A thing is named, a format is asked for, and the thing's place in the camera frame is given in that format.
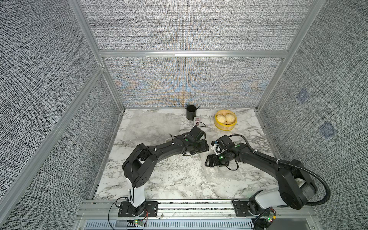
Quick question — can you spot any right black corrugated cable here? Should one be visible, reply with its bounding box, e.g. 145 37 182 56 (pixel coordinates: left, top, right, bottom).
227 134 331 207

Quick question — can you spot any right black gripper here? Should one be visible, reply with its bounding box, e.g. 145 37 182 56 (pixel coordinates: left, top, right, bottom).
203 151 230 168

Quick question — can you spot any left bun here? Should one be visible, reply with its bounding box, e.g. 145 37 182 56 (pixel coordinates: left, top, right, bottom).
216 115 226 124

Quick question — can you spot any bun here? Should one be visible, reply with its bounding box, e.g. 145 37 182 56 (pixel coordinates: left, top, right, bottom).
216 115 226 124
225 114 235 124

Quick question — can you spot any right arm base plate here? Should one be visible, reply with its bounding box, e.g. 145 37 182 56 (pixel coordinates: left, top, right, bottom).
232 199 258 217

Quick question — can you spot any aluminium front rail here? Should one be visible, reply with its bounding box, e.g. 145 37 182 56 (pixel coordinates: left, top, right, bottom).
72 199 323 230

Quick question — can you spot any yellow steamer basket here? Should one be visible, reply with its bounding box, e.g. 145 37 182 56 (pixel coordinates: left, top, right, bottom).
214 110 237 131

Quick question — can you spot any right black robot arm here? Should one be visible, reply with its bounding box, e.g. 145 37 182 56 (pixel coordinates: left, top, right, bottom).
205 135 331 215

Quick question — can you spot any right bun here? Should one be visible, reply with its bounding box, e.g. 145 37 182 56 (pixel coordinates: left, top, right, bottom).
225 114 235 124

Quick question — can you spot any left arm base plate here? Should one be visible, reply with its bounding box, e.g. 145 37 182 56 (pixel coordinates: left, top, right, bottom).
118 201 159 218

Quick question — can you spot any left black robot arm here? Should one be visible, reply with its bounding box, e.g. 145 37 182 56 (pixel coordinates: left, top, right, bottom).
122 126 209 208

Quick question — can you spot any black cup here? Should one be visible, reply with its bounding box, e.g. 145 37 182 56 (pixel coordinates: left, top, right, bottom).
186 104 201 121

